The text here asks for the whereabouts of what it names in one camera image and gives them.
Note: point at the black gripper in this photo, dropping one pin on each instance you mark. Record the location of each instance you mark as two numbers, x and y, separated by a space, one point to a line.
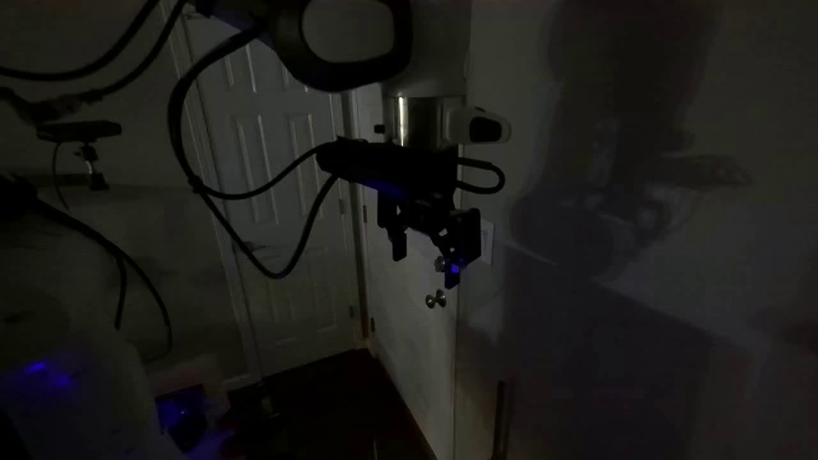
455 234

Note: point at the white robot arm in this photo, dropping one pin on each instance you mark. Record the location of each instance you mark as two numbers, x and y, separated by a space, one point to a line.
415 53

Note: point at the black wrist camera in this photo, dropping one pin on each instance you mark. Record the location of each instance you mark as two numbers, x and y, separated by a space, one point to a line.
387 166

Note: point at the black camera on tripod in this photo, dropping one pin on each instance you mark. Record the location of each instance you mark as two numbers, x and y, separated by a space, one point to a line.
84 137

